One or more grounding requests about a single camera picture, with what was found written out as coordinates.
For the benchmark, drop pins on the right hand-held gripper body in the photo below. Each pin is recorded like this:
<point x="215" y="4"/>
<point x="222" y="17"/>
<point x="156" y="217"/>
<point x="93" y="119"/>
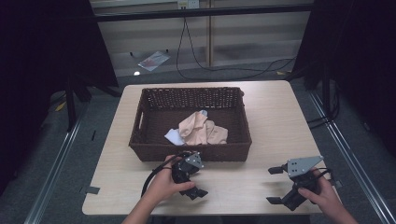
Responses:
<point x="302" y="177"/>

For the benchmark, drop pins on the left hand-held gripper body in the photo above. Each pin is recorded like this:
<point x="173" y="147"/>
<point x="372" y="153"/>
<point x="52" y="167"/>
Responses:
<point x="186" y="168"/>

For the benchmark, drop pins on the peach cloth garment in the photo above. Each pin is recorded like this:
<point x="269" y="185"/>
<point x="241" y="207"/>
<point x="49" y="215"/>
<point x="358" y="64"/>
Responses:
<point x="196" y="130"/>

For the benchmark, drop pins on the brown wicker basket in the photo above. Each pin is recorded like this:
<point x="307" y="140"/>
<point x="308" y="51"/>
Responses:
<point x="162" y="112"/>

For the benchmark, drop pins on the person's right hand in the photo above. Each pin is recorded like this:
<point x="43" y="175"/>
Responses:
<point x="323" y="194"/>

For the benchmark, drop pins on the person's left hand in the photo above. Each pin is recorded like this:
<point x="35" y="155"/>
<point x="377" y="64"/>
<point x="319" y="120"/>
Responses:
<point x="163" y="185"/>

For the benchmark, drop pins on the white cloth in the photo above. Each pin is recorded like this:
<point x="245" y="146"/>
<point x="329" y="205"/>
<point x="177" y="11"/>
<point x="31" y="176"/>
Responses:
<point x="173" y="136"/>

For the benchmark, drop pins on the grey tape piece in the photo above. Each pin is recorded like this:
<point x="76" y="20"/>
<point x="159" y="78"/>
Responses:
<point x="92" y="190"/>
<point x="336" y="183"/>

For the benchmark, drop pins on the clear plastic bag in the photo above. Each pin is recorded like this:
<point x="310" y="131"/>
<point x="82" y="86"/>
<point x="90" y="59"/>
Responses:
<point x="154" y="60"/>

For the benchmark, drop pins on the black metal stand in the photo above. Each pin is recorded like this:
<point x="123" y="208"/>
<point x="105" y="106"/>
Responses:
<point x="71" y="102"/>

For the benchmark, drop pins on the black curtain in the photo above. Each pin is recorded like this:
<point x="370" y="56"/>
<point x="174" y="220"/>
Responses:
<point x="358" y="56"/>
<point x="46" y="62"/>

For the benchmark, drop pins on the yellow tape piece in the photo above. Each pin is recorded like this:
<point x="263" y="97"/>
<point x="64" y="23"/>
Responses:
<point x="60" y="106"/>

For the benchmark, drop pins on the black horizontal bar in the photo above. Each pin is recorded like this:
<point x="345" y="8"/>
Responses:
<point x="202" y="12"/>

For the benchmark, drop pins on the metal floor rail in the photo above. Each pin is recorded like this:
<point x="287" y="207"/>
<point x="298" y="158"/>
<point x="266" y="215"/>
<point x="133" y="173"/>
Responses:
<point x="351" y="161"/>
<point x="53" y="174"/>

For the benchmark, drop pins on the wooden wall post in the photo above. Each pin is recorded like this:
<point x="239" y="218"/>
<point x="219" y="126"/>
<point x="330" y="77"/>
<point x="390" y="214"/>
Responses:
<point x="210" y="34"/>

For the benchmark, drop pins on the white wall socket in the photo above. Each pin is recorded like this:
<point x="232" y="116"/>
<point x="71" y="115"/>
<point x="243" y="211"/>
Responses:
<point x="188" y="3"/>

